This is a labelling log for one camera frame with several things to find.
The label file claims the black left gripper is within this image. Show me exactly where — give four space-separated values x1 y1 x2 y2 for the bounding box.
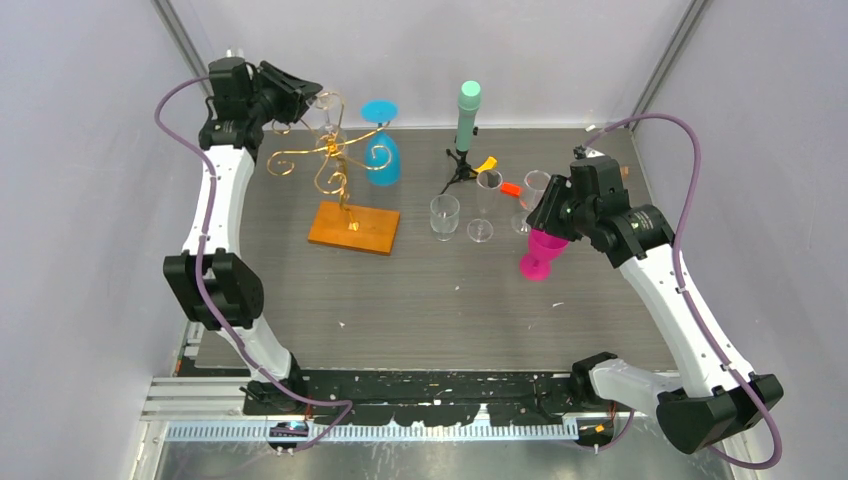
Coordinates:
247 63 323 126

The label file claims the pink wine glass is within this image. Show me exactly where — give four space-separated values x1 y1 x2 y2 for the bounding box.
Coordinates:
519 229 569 282

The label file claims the clear stemmed wine glass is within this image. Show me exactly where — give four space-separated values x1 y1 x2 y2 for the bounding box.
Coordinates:
511 170 550 235

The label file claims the clear tall flute glass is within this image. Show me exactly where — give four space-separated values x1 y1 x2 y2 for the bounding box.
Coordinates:
467 169 503 243

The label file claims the clear patterned tumbler glass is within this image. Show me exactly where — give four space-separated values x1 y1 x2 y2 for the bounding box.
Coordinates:
430 194 460 241

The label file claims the blue wine glass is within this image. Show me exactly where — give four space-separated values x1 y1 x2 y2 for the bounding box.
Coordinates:
361 100 401 187

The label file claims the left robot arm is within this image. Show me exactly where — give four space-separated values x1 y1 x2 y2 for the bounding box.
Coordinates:
154 56 323 414

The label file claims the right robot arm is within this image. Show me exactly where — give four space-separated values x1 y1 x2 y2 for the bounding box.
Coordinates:
527 156 784 454

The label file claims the orange wooden rack base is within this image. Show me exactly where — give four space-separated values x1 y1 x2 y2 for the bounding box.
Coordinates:
307 201 400 256

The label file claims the orange rectangular block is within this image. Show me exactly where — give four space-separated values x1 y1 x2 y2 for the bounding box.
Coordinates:
500 183 522 198

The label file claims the yellow curved block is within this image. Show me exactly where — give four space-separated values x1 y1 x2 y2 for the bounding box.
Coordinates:
475 156 498 174

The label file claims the black tripod mic stand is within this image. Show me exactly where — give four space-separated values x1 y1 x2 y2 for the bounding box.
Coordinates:
440 148 478 194

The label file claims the mint green microphone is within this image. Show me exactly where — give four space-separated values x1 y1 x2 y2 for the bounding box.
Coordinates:
455 80 482 153

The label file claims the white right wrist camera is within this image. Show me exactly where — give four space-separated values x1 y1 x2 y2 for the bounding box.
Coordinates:
573 145 604 160

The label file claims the gold wire glass rack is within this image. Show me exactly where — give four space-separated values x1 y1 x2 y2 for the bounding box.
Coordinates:
266 91 400 212

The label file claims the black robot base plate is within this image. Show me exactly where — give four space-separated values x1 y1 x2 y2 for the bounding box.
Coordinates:
240 370 627 427

